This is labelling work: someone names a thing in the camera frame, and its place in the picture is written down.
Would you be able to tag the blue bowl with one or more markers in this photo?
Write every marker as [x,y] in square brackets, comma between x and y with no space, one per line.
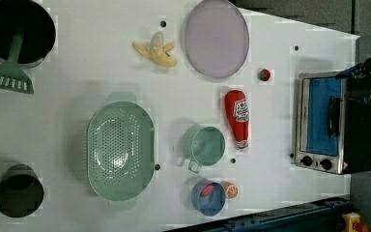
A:
[208,205]

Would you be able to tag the green slotted spatula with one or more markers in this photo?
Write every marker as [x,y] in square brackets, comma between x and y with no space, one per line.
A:
[12,77]

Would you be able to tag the purple oval plate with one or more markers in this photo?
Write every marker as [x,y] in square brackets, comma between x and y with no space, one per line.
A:
[216,38]

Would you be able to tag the orange slice toy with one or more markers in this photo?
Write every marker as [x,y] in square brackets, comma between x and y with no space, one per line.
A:
[231,190]

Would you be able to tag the red ketchup bottle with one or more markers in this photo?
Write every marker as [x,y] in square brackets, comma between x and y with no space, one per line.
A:
[237,113]

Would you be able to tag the small black cup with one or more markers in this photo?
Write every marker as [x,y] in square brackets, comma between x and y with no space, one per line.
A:
[21,192]

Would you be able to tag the green mug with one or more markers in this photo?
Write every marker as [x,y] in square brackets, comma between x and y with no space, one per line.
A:
[202,146]

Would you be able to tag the large black pot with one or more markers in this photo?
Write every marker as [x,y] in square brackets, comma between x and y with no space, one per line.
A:
[33,23]

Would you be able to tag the yellow red clamp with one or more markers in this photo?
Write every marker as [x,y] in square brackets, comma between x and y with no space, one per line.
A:
[353,223]

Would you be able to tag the green oval strainer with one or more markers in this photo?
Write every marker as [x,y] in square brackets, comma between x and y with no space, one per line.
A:
[120,148]

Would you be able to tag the red toy in bowl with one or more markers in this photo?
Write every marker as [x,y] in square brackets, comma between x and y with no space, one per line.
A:
[207,190]

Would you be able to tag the peeled banana toy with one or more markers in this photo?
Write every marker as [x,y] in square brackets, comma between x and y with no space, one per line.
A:
[158,51]

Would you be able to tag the silver toaster oven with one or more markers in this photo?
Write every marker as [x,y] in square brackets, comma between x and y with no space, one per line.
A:
[333,131]

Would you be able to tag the red strawberry toy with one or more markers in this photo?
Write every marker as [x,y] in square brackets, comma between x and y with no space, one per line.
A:
[264,75]

